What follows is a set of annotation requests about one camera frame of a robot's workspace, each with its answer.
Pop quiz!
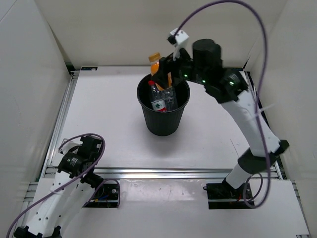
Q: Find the black plastic waste bin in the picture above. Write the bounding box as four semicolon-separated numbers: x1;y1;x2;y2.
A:
137;74;190;136

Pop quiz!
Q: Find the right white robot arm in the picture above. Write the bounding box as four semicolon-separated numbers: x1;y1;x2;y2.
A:
154;37;289;198

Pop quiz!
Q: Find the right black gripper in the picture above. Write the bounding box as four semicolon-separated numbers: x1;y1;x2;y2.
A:
151;46;208;90

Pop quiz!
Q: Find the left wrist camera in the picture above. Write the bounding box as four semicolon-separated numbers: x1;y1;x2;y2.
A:
58;138;81;155

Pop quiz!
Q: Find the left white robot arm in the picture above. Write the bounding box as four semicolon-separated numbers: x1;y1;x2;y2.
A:
13;133;106;238

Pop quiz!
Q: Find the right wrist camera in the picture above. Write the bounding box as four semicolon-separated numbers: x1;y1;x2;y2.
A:
167;28;189;61

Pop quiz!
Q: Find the clear bottle white cap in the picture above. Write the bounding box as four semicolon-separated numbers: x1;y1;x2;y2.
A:
162;86;178;112

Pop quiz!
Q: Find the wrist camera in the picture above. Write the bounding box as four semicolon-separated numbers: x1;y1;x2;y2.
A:
58;138;81;155
167;28;189;61

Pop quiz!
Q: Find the orange juice bottle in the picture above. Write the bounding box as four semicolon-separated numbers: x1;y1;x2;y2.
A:
148;52;173;91

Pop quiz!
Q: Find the aluminium front rail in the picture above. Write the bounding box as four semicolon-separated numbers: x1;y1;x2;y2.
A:
44;166;283;179

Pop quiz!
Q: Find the red label water bottle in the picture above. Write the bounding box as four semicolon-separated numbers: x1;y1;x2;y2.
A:
148;80;167;112

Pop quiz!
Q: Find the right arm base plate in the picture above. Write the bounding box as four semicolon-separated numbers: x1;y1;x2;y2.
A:
203;183;249;210

